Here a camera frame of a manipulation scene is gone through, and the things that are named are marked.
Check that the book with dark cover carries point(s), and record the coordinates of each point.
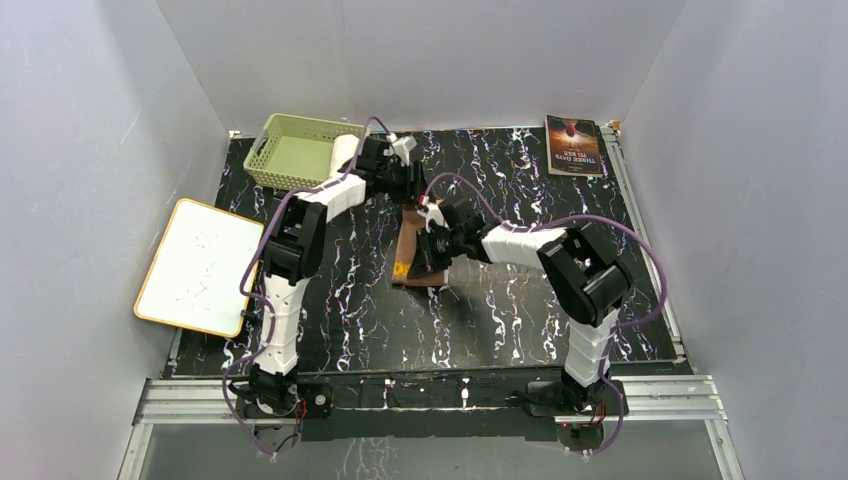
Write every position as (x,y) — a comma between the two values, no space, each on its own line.
(572,147)

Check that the aluminium frame rail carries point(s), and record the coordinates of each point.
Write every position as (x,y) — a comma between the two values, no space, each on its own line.
(673,397)

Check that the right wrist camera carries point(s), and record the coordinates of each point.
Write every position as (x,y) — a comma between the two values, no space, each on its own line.
(430,212)

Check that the green plastic basket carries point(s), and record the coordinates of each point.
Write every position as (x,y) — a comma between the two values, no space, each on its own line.
(295,151)

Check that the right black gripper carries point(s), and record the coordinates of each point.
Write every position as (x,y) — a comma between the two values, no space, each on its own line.
(425,259)

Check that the white towel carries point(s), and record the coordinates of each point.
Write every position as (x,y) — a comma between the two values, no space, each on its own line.
(343,149)

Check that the whiteboard with yellow frame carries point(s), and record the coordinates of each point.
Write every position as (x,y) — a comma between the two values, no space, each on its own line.
(195,279)

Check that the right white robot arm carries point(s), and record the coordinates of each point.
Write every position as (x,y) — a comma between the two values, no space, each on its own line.
(590,282)

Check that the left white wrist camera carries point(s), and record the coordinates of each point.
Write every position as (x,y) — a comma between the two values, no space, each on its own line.
(402,147)

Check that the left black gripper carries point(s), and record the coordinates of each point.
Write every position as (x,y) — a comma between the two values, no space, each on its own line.
(411,192)

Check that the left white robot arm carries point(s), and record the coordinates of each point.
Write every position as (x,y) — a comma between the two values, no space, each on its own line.
(292,251)

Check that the yellow brown cloth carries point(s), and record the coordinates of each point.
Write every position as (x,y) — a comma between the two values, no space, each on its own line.
(412,223)

